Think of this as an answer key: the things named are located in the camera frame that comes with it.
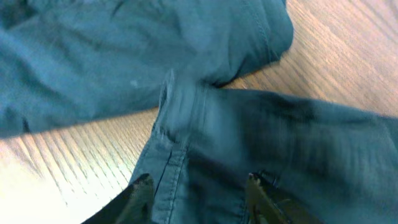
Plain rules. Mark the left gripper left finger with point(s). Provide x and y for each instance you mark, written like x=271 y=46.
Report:
x=132 y=206

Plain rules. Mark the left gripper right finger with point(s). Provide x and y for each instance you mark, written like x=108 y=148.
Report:
x=267 y=204

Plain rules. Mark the navy blue denim shorts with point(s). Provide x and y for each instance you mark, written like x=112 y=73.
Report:
x=198 y=94

